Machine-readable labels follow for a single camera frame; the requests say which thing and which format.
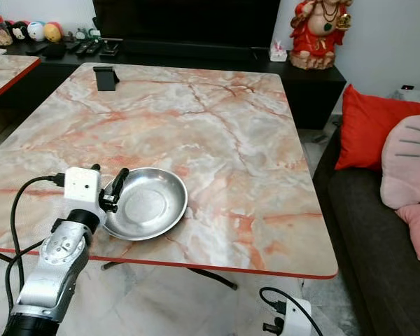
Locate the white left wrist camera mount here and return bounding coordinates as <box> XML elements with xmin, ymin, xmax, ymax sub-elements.
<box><xmin>63</xmin><ymin>167</ymin><xmax>103</xmax><ymax>215</ymax></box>

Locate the black phone stand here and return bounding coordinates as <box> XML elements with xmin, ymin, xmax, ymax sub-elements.
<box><xmin>94</xmin><ymin>66</ymin><xmax>120</xmax><ymax>92</ymax></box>

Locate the small white pink box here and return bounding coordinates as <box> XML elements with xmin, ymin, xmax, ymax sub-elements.
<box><xmin>269</xmin><ymin>40</ymin><xmax>288</xmax><ymax>62</ymax></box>

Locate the red cushion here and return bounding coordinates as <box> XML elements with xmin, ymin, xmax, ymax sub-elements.
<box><xmin>334</xmin><ymin>83</ymin><xmax>420</xmax><ymax>173</ymax></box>

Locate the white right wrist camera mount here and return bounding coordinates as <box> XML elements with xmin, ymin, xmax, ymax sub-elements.
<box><xmin>283</xmin><ymin>298</ymin><xmax>313</xmax><ymax>336</ymax></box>

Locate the black white ball toy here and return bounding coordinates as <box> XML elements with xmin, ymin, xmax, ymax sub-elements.
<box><xmin>11</xmin><ymin>21</ymin><xmax>29</xmax><ymax>41</ymax></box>

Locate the black table leg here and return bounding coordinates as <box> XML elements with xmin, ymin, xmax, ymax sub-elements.
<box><xmin>185</xmin><ymin>267</ymin><xmax>239</xmax><ymax>291</ymax></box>

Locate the white blue ball toy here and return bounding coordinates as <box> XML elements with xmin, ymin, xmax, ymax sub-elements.
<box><xmin>27</xmin><ymin>21</ymin><xmax>46</xmax><ymax>41</ymax></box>

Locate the round stainless steel plate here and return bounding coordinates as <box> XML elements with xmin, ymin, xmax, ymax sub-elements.
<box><xmin>104</xmin><ymin>167</ymin><xmax>189</xmax><ymax>242</ymax></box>

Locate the red laughing buddha statue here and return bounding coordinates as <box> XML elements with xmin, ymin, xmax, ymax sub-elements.
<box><xmin>290</xmin><ymin>0</ymin><xmax>353</xmax><ymax>71</ymax></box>

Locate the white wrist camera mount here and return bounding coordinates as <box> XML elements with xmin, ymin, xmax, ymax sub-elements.
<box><xmin>63</xmin><ymin>167</ymin><xmax>103</xmax><ymax>215</ymax></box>
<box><xmin>283</xmin><ymin>298</ymin><xmax>313</xmax><ymax>336</ymax></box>

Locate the large pink plush cushion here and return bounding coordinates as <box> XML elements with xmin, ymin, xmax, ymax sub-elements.
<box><xmin>379</xmin><ymin>113</ymin><xmax>420</xmax><ymax>210</ymax></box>

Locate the dark grey sofa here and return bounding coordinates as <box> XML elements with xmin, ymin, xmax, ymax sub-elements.
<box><xmin>311</xmin><ymin>127</ymin><xmax>420</xmax><ymax>336</ymax></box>

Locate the yellow orange ball toy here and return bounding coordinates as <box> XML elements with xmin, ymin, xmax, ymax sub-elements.
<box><xmin>43</xmin><ymin>22</ymin><xmax>62</xmax><ymax>43</ymax></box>

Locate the black flat television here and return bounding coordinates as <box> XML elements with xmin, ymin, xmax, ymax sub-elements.
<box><xmin>92</xmin><ymin>0</ymin><xmax>281</xmax><ymax>50</ymax></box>

